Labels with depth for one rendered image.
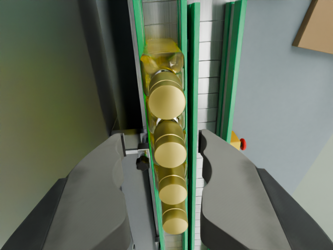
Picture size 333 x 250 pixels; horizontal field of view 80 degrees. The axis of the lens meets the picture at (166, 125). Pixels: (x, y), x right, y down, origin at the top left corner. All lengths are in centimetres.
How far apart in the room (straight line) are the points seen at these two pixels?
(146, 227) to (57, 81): 63
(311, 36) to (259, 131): 30
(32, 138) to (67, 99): 8
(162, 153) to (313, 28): 56
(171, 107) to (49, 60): 14
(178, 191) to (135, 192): 42
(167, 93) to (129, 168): 44
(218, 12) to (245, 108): 33
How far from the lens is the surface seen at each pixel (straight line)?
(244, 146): 69
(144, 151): 44
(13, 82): 20
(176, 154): 21
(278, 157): 86
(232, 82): 40
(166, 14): 45
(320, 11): 69
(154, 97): 18
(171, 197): 25
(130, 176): 61
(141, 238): 84
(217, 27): 46
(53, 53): 26
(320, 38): 70
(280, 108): 75
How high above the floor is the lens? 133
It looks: 61 degrees down
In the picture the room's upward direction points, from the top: 175 degrees clockwise
